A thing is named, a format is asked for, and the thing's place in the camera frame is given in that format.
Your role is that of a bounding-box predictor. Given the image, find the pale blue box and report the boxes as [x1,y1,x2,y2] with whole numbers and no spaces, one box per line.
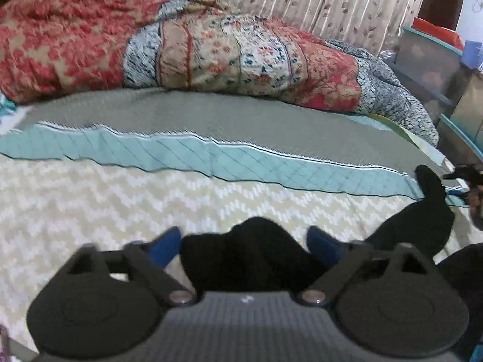
[462,40,483,73]

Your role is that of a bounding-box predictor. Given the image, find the white teal printed cloth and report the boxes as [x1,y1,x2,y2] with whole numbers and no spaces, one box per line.
[0,94,31,134]

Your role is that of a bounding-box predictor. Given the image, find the grey blanket with teal border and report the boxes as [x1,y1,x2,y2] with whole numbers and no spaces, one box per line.
[0,88,466,209]

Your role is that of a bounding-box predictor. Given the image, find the cream zigzag bed sheet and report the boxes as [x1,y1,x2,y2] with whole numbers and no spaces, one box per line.
[0,156,455,348]

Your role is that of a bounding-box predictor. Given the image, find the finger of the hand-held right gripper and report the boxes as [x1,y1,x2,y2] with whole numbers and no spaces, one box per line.
[442,165,483,186]

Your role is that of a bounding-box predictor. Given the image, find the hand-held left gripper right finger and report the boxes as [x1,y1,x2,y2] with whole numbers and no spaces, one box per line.
[296,226,431,307]

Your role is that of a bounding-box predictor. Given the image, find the clear storage box, teal lid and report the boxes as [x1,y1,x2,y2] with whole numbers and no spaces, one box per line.
[394,26,465,107]
[437,71,483,168]

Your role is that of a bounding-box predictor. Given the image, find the red floral blanket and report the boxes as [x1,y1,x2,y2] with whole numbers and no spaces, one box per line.
[0,0,172,105]

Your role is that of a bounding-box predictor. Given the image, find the floral patchwork quilt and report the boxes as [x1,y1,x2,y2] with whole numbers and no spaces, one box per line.
[123,0,440,148]

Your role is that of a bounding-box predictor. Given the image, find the red item on storage box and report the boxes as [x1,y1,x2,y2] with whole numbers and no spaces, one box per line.
[411,17,465,50]

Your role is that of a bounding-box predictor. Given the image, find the dark cloth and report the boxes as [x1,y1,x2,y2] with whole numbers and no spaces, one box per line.
[438,244,483,351]

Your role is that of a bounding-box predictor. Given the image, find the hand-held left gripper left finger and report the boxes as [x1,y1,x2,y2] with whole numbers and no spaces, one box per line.
[60,227,197,307]

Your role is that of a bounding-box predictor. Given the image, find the black pants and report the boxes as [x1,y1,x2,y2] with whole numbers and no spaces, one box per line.
[179,164,456,295]

